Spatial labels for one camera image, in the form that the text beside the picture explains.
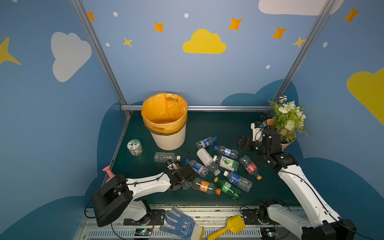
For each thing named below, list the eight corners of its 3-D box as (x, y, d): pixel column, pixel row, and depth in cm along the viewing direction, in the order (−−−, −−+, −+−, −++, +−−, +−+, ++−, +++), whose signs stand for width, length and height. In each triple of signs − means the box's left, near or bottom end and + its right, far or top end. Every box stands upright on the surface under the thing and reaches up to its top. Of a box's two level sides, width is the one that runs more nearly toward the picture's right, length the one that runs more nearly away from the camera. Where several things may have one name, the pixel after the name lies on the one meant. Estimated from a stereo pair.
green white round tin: (128, 156, 96) (124, 151, 91) (132, 144, 102) (128, 138, 97) (141, 156, 96) (138, 151, 91) (144, 144, 102) (141, 138, 97)
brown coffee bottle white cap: (214, 178, 87) (215, 175, 84) (195, 153, 97) (195, 151, 94) (221, 172, 89) (222, 170, 86) (202, 149, 99) (203, 146, 97)
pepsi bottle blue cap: (197, 150, 100) (198, 147, 97) (195, 144, 103) (195, 141, 100) (218, 143, 103) (219, 140, 101) (215, 137, 106) (215, 134, 104)
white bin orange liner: (148, 153, 100) (135, 124, 77) (155, 123, 117) (145, 92, 94) (186, 153, 100) (184, 125, 77) (187, 123, 117) (186, 92, 94)
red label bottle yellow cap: (257, 182, 86) (259, 179, 84) (239, 160, 95) (240, 158, 92) (263, 177, 88) (265, 175, 85) (245, 157, 97) (246, 154, 94)
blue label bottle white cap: (221, 179, 87) (222, 177, 84) (224, 171, 90) (225, 168, 87) (249, 192, 82) (251, 190, 79) (251, 182, 86) (253, 180, 83)
